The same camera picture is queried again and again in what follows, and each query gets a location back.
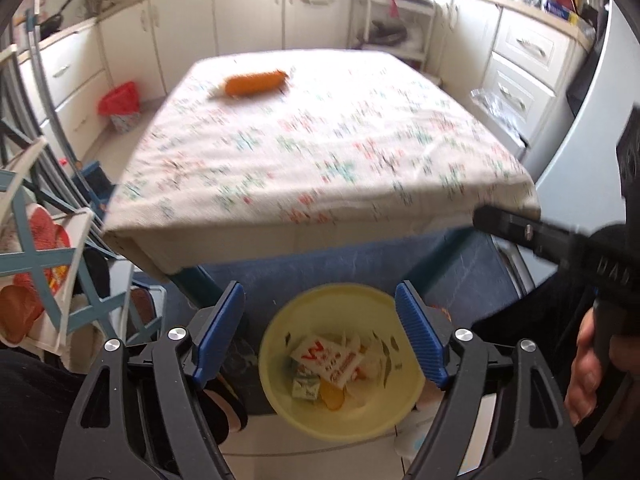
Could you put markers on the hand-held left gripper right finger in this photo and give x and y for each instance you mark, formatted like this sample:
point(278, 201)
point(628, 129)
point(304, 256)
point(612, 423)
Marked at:
point(420, 335)

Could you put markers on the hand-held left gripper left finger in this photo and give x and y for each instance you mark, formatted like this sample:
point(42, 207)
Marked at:
point(220, 330)

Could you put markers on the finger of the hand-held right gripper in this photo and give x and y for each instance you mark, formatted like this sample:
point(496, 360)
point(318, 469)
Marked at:
point(525, 232)

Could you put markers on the yellow plastic bin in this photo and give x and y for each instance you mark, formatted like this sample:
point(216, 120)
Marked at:
point(280, 340)

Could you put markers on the white tissue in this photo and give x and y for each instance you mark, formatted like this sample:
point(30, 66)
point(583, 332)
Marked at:
point(372, 377)

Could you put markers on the red white carton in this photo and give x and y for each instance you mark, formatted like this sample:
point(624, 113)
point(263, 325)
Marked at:
point(330, 360)

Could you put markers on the small green white carton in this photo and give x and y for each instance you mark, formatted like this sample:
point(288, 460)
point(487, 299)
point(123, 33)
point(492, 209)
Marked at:
point(306, 387)

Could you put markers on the small orange piece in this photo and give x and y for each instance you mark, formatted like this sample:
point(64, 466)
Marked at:
point(332, 397)

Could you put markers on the person's right hand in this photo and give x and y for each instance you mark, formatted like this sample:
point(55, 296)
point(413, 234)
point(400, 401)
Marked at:
point(582, 375)

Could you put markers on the white refrigerator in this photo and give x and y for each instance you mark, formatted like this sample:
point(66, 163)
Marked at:
point(575, 160)

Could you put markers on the large blue rug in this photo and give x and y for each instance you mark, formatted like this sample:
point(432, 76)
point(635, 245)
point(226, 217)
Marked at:
point(350, 270)

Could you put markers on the clear plastic bag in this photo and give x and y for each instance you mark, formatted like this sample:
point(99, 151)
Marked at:
point(500, 110)

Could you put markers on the blue dustpan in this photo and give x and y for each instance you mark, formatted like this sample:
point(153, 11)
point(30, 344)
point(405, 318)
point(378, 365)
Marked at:
point(97, 180)

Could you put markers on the red patterned cushion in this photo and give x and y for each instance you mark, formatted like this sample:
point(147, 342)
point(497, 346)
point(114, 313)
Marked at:
point(45, 235)

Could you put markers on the person's dark trousers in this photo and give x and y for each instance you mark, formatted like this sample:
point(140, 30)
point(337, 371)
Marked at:
point(30, 400)

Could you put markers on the blue white folding chair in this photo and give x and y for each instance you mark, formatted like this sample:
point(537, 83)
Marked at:
point(30, 260)

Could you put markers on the floral tablecloth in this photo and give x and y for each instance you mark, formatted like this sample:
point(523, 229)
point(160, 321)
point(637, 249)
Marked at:
point(325, 150)

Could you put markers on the white storage rack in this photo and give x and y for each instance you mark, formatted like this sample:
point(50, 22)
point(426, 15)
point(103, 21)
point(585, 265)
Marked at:
point(427, 25)

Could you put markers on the black pan with lid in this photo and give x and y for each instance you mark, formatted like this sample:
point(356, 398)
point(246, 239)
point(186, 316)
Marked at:
point(390, 35)

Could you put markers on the red waste bin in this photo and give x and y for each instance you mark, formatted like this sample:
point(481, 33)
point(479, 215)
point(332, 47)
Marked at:
point(120, 97)

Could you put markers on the metal pole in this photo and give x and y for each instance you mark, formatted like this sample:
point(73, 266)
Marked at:
point(50, 105)

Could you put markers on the cream kitchen cabinets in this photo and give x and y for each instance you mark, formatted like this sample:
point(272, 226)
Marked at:
point(240, 15)

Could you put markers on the black frying pan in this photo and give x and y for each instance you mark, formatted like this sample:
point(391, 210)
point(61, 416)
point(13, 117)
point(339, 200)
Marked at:
point(50, 22)

